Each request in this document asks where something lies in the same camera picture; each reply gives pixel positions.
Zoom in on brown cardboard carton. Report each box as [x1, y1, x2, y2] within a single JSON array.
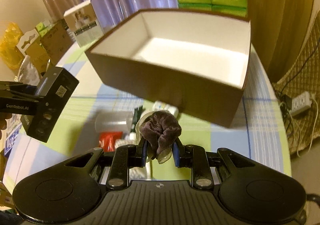
[[16, 19, 74, 74]]

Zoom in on yellow plastic bag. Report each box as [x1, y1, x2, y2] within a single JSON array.
[[1, 21, 24, 71]]

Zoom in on brown curtain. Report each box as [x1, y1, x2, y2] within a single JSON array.
[[248, 0, 314, 82]]

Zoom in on red snack packet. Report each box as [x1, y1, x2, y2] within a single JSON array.
[[99, 132, 123, 152]]

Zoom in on white photo product box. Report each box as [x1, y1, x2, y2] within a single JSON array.
[[63, 0, 104, 47]]

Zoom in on plaid tablecloth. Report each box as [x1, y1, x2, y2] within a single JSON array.
[[3, 44, 291, 191]]

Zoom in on person's left hand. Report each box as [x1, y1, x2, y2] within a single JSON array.
[[0, 112, 12, 139]]

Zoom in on brown velvet scrunchie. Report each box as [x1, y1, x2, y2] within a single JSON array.
[[139, 110, 182, 164]]

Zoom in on quilted beige chair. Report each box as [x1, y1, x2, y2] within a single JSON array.
[[274, 16, 319, 156]]

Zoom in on cotton swab bag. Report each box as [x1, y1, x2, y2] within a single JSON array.
[[115, 133, 151, 180]]

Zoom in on dark green cream tube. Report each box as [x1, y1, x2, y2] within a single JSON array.
[[130, 106, 143, 133]]

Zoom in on white pill bottle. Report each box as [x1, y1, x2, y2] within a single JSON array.
[[152, 101, 179, 118]]

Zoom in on clear plastic case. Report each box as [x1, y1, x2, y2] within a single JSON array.
[[94, 111, 133, 133]]

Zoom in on large brown cardboard box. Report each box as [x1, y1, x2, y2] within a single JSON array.
[[86, 8, 251, 127]]

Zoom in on white power strip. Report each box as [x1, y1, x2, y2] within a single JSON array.
[[290, 91, 312, 117]]

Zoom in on black product box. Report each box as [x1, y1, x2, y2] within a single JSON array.
[[21, 66, 79, 143]]

